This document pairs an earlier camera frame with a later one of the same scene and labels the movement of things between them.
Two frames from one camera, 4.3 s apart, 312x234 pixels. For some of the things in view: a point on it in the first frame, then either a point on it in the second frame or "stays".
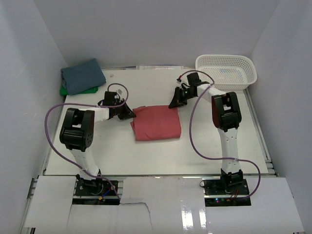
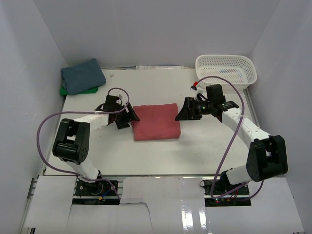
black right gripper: [178, 100] → [186, 114]
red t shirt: [156, 123] stays
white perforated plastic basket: [228, 72] stays
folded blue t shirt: [82, 77] stays
